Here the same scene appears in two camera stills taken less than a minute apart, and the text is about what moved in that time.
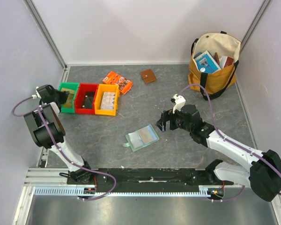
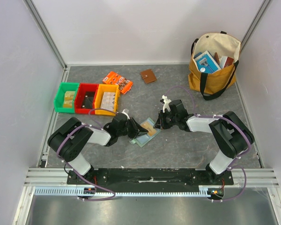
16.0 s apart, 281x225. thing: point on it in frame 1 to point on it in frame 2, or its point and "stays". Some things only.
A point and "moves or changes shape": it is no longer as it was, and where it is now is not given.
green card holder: [139, 138] moves or changes shape
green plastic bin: [73, 86] stays
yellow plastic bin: [101, 88] stays
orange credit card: [146, 134] to [149, 127]
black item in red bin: [88, 101] stays
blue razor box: [205, 63] stays
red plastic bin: [83, 88] stays
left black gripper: [63, 94] to [137, 129]
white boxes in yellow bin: [107, 101] stays
